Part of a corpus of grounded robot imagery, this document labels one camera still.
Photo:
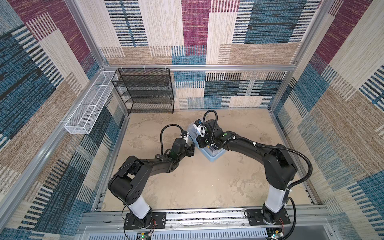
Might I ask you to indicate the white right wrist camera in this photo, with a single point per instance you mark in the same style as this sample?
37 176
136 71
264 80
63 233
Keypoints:
200 129

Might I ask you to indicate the black mesh shelf rack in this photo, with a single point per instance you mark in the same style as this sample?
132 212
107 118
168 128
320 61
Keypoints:
145 90

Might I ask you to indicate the blue toolbox with clear lid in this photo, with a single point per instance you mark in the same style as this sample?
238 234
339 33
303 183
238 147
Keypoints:
211 154

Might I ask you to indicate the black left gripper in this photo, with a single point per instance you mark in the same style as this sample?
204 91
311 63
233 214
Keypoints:
189 150

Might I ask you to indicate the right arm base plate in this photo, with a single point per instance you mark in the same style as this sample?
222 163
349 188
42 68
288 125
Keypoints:
263 217

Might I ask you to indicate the white wire mesh basket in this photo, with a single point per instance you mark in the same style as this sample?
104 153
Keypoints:
87 112

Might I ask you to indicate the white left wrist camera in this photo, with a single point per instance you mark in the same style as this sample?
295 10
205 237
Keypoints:
183 142

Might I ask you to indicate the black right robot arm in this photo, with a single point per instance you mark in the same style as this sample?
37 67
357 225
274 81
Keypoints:
280 169

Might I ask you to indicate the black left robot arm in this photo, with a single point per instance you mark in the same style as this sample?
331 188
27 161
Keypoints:
129 181

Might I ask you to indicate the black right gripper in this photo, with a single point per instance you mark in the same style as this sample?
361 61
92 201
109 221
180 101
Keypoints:
200 139

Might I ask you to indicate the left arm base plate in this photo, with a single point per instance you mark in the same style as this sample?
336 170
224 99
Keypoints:
153 220

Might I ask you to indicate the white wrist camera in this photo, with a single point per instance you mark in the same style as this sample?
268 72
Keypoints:
200 129
183 142

